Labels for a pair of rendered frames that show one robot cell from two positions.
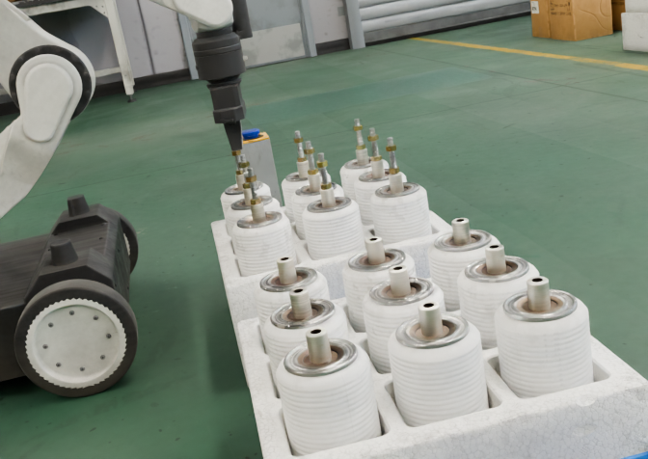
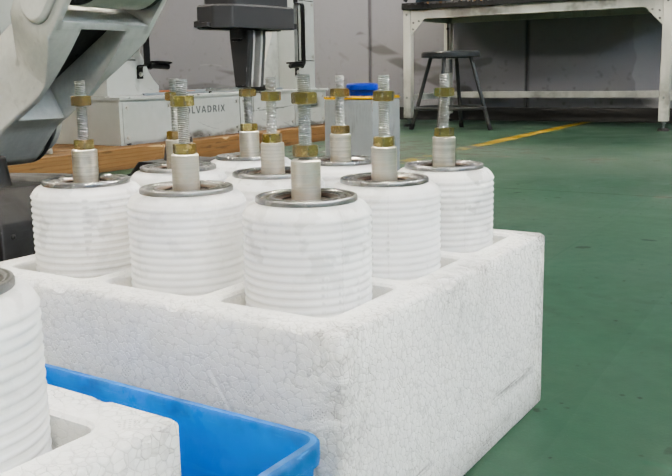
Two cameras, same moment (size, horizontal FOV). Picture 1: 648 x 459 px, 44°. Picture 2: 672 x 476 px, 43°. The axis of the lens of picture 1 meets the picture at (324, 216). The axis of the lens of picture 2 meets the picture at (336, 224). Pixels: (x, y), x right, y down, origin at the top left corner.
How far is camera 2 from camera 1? 105 cm
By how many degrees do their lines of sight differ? 40
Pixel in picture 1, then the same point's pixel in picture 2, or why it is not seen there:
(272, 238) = (54, 213)
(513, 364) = not seen: outside the picture
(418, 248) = (246, 330)
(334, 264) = (102, 298)
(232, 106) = (223, 3)
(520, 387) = not seen: outside the picture
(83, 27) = (648, 38)
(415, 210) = (285, 247)
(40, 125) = not seen: outside the picture
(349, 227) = (170, 238)
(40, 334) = not seen: outside the picture
